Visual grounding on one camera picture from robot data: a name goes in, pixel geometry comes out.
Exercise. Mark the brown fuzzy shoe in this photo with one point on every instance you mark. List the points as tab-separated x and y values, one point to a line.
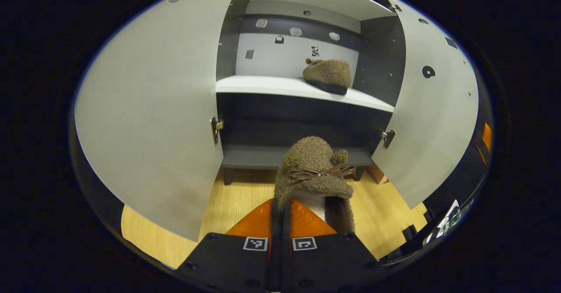
328	71
307	157

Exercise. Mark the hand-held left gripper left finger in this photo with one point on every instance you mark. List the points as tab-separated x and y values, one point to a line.
232	262

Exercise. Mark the white shoe cabinet door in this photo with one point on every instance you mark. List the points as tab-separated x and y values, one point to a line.
153	108
434	122

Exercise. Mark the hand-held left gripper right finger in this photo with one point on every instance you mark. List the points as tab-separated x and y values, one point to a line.
324	262

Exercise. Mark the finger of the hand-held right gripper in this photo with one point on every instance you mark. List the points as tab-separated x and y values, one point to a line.
486	139

